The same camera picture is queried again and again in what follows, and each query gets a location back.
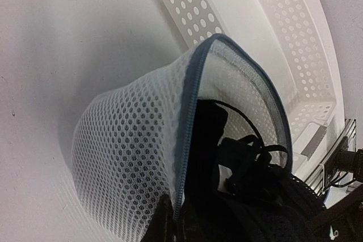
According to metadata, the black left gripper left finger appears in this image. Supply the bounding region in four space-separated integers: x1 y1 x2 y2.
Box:
141 194 175 242

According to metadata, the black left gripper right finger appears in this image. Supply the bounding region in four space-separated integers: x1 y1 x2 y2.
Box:
309 190 362 241

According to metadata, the black bra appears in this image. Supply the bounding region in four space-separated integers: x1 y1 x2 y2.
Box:
176 100 330 241

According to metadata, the white mesh laundry bag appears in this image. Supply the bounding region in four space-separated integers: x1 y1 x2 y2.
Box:
71 34 292 241

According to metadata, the white plastic basket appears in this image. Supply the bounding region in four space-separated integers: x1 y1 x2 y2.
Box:
157 0 344 180

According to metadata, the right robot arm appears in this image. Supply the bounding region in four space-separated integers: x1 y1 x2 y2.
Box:
324 136 362 190

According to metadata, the aluminium front rail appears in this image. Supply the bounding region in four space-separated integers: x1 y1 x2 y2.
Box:
305 118 362 196

